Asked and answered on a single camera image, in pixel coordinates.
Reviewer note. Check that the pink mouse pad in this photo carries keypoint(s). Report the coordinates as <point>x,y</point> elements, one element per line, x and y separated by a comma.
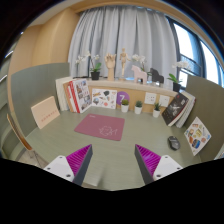
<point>101,126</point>

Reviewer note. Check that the white wall socket plate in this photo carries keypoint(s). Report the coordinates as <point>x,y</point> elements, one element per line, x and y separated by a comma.
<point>164,101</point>

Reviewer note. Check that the white binder book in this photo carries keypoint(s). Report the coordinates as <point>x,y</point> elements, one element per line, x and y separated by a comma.
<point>61,87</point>

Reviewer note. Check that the small potted plant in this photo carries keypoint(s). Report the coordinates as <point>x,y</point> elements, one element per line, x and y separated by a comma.
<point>156,111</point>
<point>124,105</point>
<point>138,107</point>

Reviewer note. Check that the black cover book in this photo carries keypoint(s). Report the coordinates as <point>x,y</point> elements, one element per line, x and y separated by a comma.
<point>175,109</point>

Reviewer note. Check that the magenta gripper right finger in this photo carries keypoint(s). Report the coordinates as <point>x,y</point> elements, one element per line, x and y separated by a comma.
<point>152,166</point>

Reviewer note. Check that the white orchid black pot left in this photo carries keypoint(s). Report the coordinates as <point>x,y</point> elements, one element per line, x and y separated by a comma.
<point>95,64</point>

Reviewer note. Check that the beige card with red text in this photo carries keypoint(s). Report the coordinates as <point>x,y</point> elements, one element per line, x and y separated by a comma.
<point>45,111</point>

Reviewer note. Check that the red and white book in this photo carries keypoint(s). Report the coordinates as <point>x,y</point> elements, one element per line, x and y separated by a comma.
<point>69,97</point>

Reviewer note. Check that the white sticker picture card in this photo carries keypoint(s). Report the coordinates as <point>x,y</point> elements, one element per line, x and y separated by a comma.
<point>104,98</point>

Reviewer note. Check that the black computer mouse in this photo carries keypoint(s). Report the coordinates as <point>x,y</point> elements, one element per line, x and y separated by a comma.
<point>173,143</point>

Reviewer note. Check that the photo cover book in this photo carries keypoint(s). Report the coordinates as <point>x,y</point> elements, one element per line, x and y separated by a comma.
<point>81,95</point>

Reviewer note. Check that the white orchid black pot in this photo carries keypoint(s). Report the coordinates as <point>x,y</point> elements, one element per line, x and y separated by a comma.
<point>176,82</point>
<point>95,64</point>

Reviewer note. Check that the small potted plant right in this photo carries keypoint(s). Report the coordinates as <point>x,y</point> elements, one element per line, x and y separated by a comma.
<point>156,111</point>

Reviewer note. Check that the small potted plant left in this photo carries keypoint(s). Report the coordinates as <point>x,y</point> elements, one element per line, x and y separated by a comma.
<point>124,105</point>

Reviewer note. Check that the grey curtain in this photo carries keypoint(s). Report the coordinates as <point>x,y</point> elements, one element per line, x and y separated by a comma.
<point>117,29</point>

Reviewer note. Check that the white orchid behind horse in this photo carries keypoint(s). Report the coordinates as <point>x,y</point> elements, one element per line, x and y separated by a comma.
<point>141,60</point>

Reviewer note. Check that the black horse figurine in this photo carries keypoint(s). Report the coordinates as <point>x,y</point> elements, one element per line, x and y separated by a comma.
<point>156,77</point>

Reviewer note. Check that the small potted plant middle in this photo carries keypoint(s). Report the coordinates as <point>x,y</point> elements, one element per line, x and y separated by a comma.
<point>138,107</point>

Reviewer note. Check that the white orchid black pot right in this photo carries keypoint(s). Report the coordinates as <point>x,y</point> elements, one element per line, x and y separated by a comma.
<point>176,82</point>

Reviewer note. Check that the wooden mannequin figure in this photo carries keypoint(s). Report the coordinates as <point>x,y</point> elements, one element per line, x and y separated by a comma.
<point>123,58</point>

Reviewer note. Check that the white book behind black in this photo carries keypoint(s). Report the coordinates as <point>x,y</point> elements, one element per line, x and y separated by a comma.
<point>188,109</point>

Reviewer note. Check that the pink horse figurine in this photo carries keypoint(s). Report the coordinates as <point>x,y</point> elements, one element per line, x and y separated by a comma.
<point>139,74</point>

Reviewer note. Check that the purple round number sign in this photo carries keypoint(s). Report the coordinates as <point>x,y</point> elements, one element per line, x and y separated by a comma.
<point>122,95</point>

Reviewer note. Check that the wooden hand model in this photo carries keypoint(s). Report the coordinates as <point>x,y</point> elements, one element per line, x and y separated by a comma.
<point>110,64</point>

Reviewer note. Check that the colourful food picture card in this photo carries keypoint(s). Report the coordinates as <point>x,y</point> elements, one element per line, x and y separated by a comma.
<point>197,136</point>

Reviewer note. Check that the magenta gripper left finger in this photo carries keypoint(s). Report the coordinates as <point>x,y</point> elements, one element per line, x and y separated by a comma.
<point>72,167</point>

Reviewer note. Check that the white wall switch plate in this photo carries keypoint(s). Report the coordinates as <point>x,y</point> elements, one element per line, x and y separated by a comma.
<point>150,98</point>

